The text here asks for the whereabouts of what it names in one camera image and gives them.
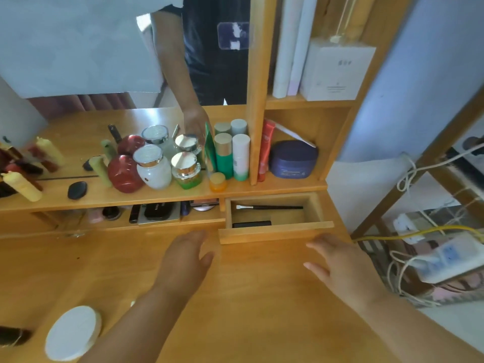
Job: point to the green bottle with gold cap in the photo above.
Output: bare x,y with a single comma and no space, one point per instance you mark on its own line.
224,158

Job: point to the person's right forearm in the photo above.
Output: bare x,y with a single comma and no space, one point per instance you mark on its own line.
416,336

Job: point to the white power strip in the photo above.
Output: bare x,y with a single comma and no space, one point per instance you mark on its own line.
450,258

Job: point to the black makeup palette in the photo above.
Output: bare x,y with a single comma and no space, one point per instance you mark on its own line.
158,212

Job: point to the person's left thumb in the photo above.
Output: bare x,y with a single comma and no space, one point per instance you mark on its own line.
208,262

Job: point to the green flat packet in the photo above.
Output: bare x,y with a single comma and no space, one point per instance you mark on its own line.
210,151

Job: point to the wooden vanity shelf unit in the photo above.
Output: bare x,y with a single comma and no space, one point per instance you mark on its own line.
261,71

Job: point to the dark blue round jar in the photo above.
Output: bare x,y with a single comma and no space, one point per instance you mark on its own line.
293,160

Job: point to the white jar with silver lid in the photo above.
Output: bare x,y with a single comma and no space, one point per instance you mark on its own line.
153,171

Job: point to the red round jar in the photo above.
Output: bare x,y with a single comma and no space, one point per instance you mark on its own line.
124,174

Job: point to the wall mirror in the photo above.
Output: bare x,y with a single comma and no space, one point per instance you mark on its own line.
75,52

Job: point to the black oval sponge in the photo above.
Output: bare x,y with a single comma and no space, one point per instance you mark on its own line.
77,190

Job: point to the white box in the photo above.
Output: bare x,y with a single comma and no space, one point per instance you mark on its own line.
336,71

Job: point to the wooden drawer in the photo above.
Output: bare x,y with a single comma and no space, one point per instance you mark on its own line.
276,232

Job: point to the white upright book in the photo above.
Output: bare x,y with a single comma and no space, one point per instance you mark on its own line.
302,45
287,45

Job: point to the green jar with gold lid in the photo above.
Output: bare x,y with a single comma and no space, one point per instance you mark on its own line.
186,171

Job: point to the person's left forearm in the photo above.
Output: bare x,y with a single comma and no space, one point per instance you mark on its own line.
132,328

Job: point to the white power adapter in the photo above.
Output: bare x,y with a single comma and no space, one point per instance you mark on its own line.
404,226

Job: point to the round silver compact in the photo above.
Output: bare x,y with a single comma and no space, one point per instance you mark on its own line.
204,205

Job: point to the person's right hand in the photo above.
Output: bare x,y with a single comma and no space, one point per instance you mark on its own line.
351,275

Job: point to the white slim tube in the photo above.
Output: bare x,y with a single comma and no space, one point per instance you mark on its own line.
295,136

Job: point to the pale green bottle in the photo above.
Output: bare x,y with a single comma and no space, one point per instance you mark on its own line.
100,170

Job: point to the wooden rack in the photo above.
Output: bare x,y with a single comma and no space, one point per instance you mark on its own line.
423,166

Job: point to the black makeup brush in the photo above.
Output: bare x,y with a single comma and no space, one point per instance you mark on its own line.
272,207

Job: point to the purple lipstick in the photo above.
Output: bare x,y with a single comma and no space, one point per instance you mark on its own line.
185,208

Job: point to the black tube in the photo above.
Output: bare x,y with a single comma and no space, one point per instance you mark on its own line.
134,214

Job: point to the white round pad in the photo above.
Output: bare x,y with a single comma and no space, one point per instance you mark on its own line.
72,334

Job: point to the yellow bottle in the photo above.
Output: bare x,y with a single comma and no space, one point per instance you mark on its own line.
22,187

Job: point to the small orange jar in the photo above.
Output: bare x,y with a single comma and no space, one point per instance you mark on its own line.
217,182

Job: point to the person's right thumb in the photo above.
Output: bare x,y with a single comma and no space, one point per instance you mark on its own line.
315,271

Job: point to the round black compact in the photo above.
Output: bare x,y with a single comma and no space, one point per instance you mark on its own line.
112,213

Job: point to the person's left hand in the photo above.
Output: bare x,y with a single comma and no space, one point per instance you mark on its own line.
177,268

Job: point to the white bottle with green base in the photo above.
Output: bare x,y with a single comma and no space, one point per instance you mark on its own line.
241,158

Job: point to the reed diffuser sticks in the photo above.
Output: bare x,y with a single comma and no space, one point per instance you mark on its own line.
346,18

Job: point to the red tube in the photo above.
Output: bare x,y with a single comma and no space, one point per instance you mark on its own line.
266,147

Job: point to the pink small container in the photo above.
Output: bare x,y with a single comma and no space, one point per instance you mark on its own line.
95,215

